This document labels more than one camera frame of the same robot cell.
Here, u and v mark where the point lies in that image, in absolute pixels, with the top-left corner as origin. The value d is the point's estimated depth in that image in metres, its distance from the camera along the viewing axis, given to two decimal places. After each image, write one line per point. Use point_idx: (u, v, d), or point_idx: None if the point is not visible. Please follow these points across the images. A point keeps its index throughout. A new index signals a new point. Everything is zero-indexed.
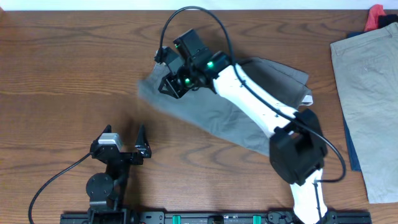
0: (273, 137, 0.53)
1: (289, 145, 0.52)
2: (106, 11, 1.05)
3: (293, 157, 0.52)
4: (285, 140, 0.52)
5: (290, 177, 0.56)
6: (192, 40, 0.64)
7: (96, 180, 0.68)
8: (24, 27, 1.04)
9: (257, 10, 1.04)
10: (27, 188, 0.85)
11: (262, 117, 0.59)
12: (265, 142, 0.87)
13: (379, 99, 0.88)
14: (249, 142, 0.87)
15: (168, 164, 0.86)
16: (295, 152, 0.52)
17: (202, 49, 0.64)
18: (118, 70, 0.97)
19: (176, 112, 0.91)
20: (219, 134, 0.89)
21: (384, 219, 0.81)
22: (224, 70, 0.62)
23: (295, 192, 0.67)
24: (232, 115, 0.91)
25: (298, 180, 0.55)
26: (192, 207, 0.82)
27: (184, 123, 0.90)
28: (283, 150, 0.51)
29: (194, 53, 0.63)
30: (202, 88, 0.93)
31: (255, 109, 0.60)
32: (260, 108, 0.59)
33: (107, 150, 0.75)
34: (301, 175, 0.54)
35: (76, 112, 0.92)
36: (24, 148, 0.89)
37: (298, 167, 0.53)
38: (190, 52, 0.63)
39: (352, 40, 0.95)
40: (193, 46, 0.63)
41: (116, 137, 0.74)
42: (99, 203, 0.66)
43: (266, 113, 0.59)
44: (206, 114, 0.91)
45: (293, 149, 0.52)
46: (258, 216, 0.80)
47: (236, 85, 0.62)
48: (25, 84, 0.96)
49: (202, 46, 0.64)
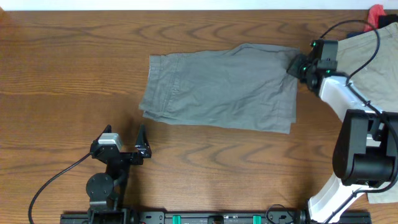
0: (352, 110, 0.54)
1: (362, 125, 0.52)
2: (106, 11, 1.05)
3: (357, 139, 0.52)
4: (362, 119, 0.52)
5: (339, 168, 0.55)
6: (331, 46, 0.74)
7: (96, 180, 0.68)
8: (24, 27, 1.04)
9: (257, 10, 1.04)
10: (27, 188, 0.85)
11: (349, 103, 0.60)
12: (278, 120, 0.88)
13: (379, 99, 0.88)
14: (263, 124, 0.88)
15: (168, 164, 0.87)
16: (360, 141, 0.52)
17: (331, 60, 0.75)
18: (118, 70, 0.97)
19: (181, 117, 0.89)
20: (234, 124, 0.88)
21: (384, 219, 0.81)
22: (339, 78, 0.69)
23: (326, 193, 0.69)
24: (239, 103, 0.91)
25: (346, 171, 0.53)
26: (192, 207, 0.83)
27: (194, 122, 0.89)
28: (353, 124, 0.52)
29: (323, 60, 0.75)
30: (202, 83, 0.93)
31: (344, 99, 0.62)
32: (351, 98, 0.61)
33: (107, 150, 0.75)
34: (355, 169, 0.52)
35: (77, 112, 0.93)
36: (25, 148, 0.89)
37: (355, 157, 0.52)
38: (322, 56, 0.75)
39: (353, 40, 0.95)
40: (328, 53, 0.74)
41: (116, 137, 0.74)
42: (100, 203, 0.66)
43: (354, 101, 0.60)
44: (212, 110, 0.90)
45: (365, 132, 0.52)
46: (258, 216, 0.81)
47: (339, 83, 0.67)
48: (25, 84, 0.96)
49: (333, 58, 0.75)
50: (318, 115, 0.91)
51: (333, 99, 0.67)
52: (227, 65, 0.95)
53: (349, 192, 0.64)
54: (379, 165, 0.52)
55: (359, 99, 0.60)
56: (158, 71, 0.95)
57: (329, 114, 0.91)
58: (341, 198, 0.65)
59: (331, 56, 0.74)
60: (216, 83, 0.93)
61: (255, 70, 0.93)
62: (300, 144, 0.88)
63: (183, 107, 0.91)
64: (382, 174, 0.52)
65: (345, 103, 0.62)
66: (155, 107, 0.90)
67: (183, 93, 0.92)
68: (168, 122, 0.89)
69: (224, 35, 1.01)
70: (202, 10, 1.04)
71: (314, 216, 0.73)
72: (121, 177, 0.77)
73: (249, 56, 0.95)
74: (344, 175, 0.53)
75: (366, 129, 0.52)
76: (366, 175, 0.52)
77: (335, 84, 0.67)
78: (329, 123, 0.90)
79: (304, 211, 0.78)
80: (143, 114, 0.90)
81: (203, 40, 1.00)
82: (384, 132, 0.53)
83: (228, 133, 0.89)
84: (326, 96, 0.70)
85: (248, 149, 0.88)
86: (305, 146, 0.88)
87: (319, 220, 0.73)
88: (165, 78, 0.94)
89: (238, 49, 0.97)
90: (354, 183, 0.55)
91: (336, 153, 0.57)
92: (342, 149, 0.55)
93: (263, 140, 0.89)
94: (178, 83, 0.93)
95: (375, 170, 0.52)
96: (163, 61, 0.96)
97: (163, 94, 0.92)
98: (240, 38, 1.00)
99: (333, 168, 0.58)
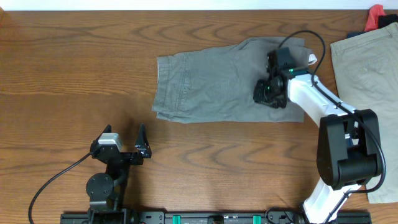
0: (325, 118, 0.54)
1: (339, 130, 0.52)
2: (106, 11, 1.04)
3: (336, 145, 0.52)
4: (337, 126, 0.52)
5: (326, 175, 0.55)
6: (284, 53, 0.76)
7: (96, 180, 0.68)
8: (24, 27, 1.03)
9: (257, 10, 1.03)
10: (28, 188, 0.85)
11: (321, 106, 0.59)
12: (290, 110, 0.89)
13: (379, 99, 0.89)
14: (275, 116, 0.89)
15: (168, 164, 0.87)
16: (340, 147, 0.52)
17: (290, 64, 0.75)
18: (118, 70, 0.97)
19: (193, 115, 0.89)
20: (247, 118, 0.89)
21: (384, 219, 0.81)
22: (301, 83, 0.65)
23: (320, 196, 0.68)
24: (250, 98, 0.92)
25: (334, 178, 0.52)
26: (192, 207, 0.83)
27: (208, 119, 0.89)
28: (329, 132, 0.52)
29: (282, 66, 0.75)
30: (211, 79, 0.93)
31: (315, 102, 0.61)
32: (323, 99, 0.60)
33: (107, 149, 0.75)
34: (344, 176, 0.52)
35: (76, 112, 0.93)
36: (25, 148, 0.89)
37: (339, 163, 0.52)
38: (278, 64, 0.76)
39: (352, 40, 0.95)
40: (283, 60, 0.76)
41: (116, 136, 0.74)
42: (99, 203, 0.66)
43: (326, 104, 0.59)
44: (225, 106, 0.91)
45: (342, 139, 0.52)
46: (258, 216, 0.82)
47: (306, 84, 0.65)
48: (25, 84, 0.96)
49: (290, 61, 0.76)
50: None
51: (303, 102, 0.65)
52: (235, 60, 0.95)
53: (341, 193, 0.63)
54: (364, 164, 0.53)
55: (330, 101, 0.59)
56: (166, 72, 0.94)
57: None
58: (333, 201, 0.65)
59: (286, 60, 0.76)
60: (226, 79, 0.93)
61: (262, 63, 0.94)
62: (300, 145, 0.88)
63: (195, 106, 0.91)
64: (370, 172, 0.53)
65: (317, 109, 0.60)
66: (168, 107, 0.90)
67: (194, 91, 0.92)
68: (181, 121, 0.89)
69: (224, 35, 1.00)
70: (202, 10, 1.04)
71: (314, 218, 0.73)
72: (120, 177, 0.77)
73: (255, 50, 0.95)
74: (334, 182, 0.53)
75: (343, 134, 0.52)
76: (354, 176, 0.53)
77: (302, 86, 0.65)
78: None
79: (302, 214, 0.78)
80: (157, 116, 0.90)
81: (203, 40, 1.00)
82: (360, 130, 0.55)
83: (227, 132, 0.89)
84: (299, 99, 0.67)
85: (248, 149, 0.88)
86: (305, 146, 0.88)
87: (318, 221, 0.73)
88: (175, 78, 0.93)
89: (244, 43, 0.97)
90: (344, 185, 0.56)
91: (319, 159, 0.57)
92: (325, 157, 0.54)
93: (263, 140, 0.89)
94: (188, 82, 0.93)
95: (362, 169, 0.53)
96: (171, 61, 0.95)
97: (175, 94, 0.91)
98: (240, 38, 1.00)
99: (319, 175, 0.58)
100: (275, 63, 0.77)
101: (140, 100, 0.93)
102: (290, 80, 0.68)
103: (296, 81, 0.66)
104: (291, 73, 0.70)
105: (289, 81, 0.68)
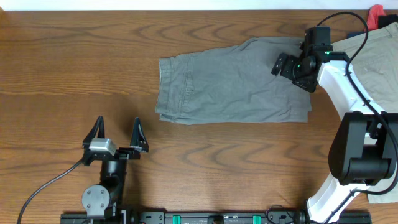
0: (351, 114, 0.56)
1: (360, 128, 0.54)
2: (105, 11, 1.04)
3: (353, 142, 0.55)
4: (360, 123, 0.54)
5: (336, 168, 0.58)
6: (323, 30, 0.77)
7: (91, 193, 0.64)
8: (23, 27, 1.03)
9: (257, 10, 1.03)
10: (28, 188, 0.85)
11: (349, 99, 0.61)
12: (293, 110, 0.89)
13: (379, 99, 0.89)
14: (279, 116, 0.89)
15: (168, 164, 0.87)
16: (356, 144, 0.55)
17: (325, 44, 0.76)
18: (118, 70, 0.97)
19: (196, 117, 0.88)
20: (250, 119, 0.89)
21: (384, 219, 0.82)
22: (334, 67, 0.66)
23: (326, 195, 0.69)
24: (253, 98, 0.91)
25: (343, 172, 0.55)
26: (192, 207, 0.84)
27: (212, 120, 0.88)
28: (351, 127, 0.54)
29: (317, 45, 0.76)
30: (214, 81, 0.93)
31: (344, 93, 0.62)
32: (352, 93, 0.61)
33: (100, 157, 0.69)
34: (353, 171, 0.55)
35: (76, 112, 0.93)
36: (25, 148, 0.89)
37: (351, 158, 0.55)
38: (315, 42, 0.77)
39: (352, 41, 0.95)
40: (320, 39, 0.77)
41: (109, 144, 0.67)
42: (97, 216, 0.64)
43: (354, 98, 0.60)
44: (228, 107, 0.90)
45: (360, 137, 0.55)
46: (258, 216, 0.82)
47: (339, 71, 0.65)
48: (25, 84, 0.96)
49: (326, 42, 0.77)
50: (318, 116, 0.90)
51: (331, 88, 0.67)
52: (237, 61, 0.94)
53: (346, 191, 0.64)
54: (375, 164, 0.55)
55: (359, 96, 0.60)
56: (169, 74, 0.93)
57: (329, 115, 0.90)
58: (338, 198, 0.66)
59: (324, 40, 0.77)
60: (228, 80, 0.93)
61: (263, 64, 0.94)
62: (300, 145, 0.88)
63: (198, 107, 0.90)
64: (379, 173, 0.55)
65: (345, 99, 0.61)
66: (171, 109, 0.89)
67: (196, 93, 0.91)
68: (185, 122, 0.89)
69: (224, 35, 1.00)
70: (202, 10, 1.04)
71: (314, 216, 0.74)
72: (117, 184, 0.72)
73: (255, 51, 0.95)
74: (342, 176, 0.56)
75: (364, 132, 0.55)
76: (363, 173, 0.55)
77: (335, 72, 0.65)
78: (329, 124, 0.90)
79: (303, 212, 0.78)
80: (160, 117, 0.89)
81: (203, 40, 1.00)
82: (380, 132, 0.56)
83: (227, 132, 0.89)
84: (327, 83, 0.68)
85: (248, 149, 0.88)
86: (306, 146, 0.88)
87: (318, 220, 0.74)
88: (177, 79, 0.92)
89: (245, 44, 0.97)
90: (352, 182, 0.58)
91: (333, 152, 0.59)
92: (339, 151, 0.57)
93: (263, 140, 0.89)
94: (191, 83, 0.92)
95: (372, 168, 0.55)
96: (173, 63, 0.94)
97: (177, 96, 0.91)
98: (241, 38, 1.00)
99: (330, 168, 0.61)
100: (311, 42, 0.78)
101: (141, 100, 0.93)
102: (324, 63, 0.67)
103: (330, 65, 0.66)
104: (326, 55, 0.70)
105: (322, 63, 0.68)
